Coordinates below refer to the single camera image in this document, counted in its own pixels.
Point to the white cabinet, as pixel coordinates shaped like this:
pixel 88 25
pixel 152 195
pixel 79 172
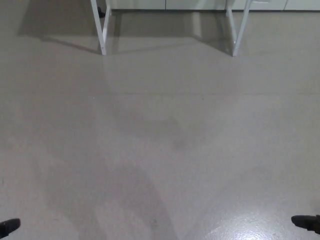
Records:
pixel 195 3

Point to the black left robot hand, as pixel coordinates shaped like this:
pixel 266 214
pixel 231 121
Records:
pixel 10 226

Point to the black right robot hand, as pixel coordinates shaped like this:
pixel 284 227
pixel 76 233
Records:
pixel 306 222

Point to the white metal-frame table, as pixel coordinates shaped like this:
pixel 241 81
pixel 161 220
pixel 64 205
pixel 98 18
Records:
pixel 103 37

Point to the small black floor object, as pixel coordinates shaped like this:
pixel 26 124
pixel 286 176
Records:
pixel 101 12

